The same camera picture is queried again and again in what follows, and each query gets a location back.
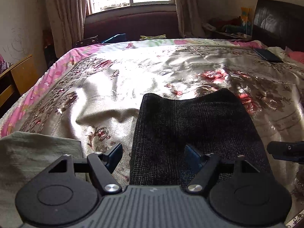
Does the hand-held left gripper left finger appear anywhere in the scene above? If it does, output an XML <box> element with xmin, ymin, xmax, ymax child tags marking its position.
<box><xmin>48</xmin><ymin>142</ymin><xmax>123</xmax><ymax>194</ymax></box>

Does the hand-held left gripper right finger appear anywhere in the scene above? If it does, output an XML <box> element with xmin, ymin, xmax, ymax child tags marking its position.
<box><xmin>185</xmin><ymin>144</ymin><xmax>262</xmax><ymax>194</ymax></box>

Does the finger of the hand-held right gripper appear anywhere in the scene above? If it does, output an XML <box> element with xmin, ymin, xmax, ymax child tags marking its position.
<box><xmin>266</xmin><ymin>141</ymin><xmax>304</xmax><ymax>164</ymax></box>

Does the black knitted garment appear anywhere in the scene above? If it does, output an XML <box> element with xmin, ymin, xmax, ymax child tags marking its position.
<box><xmin>129</xmin><ymin>88</ymin><xmax>272</xmax><ymax>187</ymax></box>

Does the floral satin bedspread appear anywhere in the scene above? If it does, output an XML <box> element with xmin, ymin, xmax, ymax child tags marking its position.
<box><xmin>0</xmin><ymin>38</ymin><xmax>304</xmax><ymax>228</ymax></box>

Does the grey green folded cloth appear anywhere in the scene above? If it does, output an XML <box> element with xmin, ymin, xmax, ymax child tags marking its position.
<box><xmin>0</xmin><ymin>131</ymin><xmax>86</xmax><ymax>228</ymax></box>

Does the pink red pillow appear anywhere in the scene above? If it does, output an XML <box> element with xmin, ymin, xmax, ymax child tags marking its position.
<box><xmin>288</xmin><ymin>51</ymin><xmax>304</xmax><ymax>64</ymax></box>

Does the black tablet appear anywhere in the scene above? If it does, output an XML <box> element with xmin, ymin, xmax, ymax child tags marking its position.
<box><xmin>253</xmin><ymin>48</ymin><xmax>284</xmax><ymax>63</ymax></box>

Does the blue cloth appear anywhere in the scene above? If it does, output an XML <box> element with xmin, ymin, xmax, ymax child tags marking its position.
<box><xmin>102</xmin><ymin>34</ymin><xmax>127</xmax><ymax>44</ymax></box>

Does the wooden side cabinet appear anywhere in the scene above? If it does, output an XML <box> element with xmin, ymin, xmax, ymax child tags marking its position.
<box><xmin>0</xmin><ymin>55</ymin><xmax>40</xmax><ymax>120</ymax></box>

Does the dark wooden headboard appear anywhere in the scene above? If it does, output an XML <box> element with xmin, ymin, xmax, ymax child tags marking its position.
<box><xmin>252</xmin><ymin>0</ymin><xmax>304</xmax><ymax>53</ymax></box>

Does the cluttered bedside table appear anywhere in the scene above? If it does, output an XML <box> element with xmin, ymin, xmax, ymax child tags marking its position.
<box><xmin>202</xmin><ymin>17</ymin><xmax>253</xmax><ymax>41</ymax></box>

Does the yellow patterned box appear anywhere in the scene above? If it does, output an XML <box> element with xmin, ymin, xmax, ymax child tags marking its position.
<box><xmin>240</xmin><ymin>7</ymin><xmax>253</xmax><ymax>35</ymax></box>

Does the beige curtain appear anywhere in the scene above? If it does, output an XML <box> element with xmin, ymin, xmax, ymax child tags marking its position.
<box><xmin>172</xmin><ymin>0</ymin><xmax>205</xmax><ymax>38</ymax></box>
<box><xmin>43</xmin><ymin>0</ymin><xmax>87</xmax><ymax>58</ymax></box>

